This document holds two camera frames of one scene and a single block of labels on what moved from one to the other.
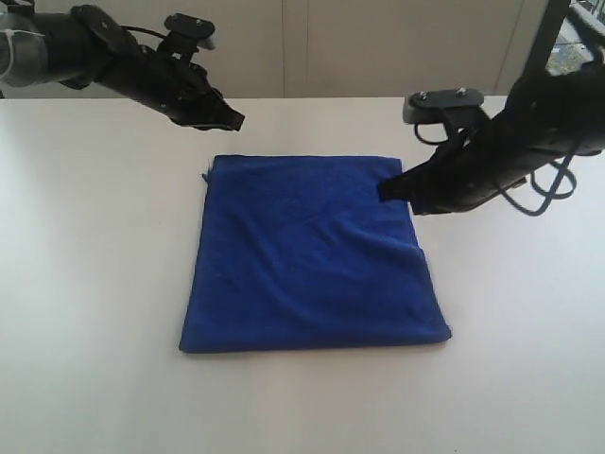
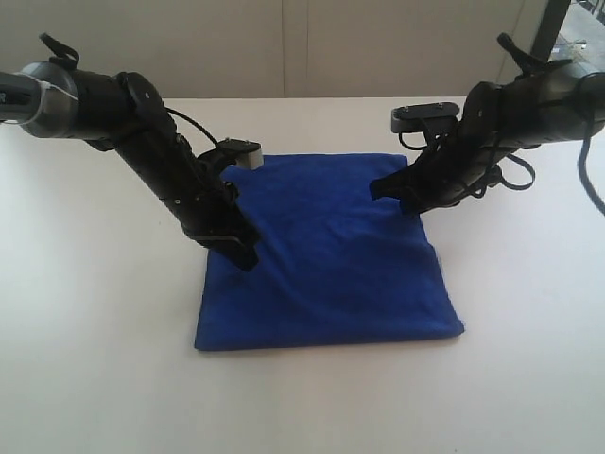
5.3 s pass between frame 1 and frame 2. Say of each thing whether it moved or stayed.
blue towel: stayed
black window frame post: stayed
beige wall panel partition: stayed
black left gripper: moved
